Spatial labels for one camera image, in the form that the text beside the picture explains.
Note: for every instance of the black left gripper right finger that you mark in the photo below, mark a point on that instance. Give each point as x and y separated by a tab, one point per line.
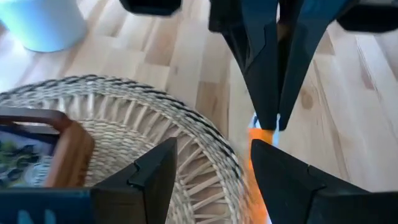
295	193

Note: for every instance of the white orange Tazo tea packet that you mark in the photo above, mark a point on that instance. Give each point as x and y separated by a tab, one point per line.
259	137

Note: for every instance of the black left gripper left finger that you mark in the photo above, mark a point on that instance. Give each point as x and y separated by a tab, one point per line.
149	193

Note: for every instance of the snake plant in white pot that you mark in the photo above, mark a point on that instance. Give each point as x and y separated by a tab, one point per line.
43	25

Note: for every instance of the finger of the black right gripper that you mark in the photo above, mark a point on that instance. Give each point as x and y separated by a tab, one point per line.
261	62
304	37

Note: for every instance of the round woven placemat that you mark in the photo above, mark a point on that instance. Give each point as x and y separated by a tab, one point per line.
124	124

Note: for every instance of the wooden compartment tea tray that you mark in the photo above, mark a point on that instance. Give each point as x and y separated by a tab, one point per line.
71	155

